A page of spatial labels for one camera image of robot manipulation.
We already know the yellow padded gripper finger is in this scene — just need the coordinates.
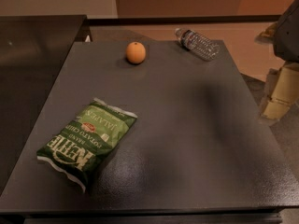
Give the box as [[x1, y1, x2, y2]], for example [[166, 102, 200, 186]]
[[261, 62, 299, 120]]

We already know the clear plastic water bottle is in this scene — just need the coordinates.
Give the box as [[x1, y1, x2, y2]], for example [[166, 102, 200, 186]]
[[175, 28, 220, 61]]

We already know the orange fruit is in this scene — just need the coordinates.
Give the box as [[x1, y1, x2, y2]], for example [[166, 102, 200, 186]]
[[125, 42, 146, 64]]

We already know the green Kettle chips bag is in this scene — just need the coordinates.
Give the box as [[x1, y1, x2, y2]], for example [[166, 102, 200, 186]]
[[36, 98, 137, 192]]

